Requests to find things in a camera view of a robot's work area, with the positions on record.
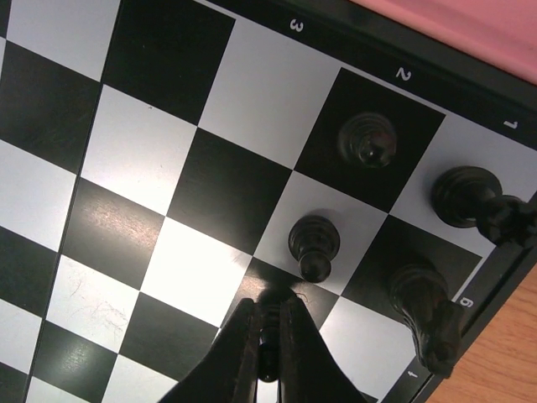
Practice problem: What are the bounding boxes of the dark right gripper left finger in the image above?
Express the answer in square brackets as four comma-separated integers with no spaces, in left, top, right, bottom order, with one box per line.
[160,298,260,402]

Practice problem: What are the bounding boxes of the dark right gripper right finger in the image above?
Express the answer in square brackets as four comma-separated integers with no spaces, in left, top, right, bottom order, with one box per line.
[279,296,366,402]

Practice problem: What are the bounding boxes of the black chess piece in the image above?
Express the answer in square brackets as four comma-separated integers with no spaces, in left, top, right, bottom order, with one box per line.
[388,263,465,379]
[258,288,294,383]
[336,112,398,169]
[288,214,341,284]
[430,165,536,249]

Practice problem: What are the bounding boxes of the black white chessboard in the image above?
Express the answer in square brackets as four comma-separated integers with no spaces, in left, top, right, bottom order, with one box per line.
[1,1,536,402]

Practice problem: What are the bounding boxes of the pink plastic tray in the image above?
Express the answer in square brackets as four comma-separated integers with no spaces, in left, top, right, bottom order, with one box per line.
[358,0,536,84]

